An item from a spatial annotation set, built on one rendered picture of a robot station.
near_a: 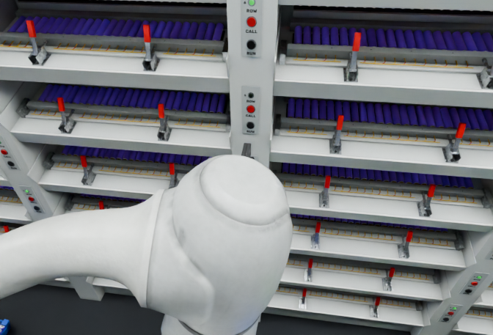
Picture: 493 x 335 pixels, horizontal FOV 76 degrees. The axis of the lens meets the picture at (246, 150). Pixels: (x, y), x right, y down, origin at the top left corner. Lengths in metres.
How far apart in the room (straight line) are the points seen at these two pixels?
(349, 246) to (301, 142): 0.42
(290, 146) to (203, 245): 0.58
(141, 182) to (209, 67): 0.44
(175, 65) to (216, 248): 0.57
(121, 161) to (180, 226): 0.80
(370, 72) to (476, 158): 0.34
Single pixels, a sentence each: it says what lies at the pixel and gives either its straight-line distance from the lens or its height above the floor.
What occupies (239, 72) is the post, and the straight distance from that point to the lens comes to 0.68.
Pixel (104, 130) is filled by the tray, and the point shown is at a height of 0.89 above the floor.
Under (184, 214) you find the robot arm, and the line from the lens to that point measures 0.24.
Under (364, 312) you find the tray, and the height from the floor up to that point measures 0.14.
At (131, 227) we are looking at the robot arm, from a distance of 0.28.
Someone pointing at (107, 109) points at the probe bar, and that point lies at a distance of 0.93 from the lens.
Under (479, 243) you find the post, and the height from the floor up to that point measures 0.61.
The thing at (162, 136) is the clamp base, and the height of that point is 0.89.
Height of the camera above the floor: 1.35
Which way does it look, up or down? 37 degrees down
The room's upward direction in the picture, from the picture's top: straight up
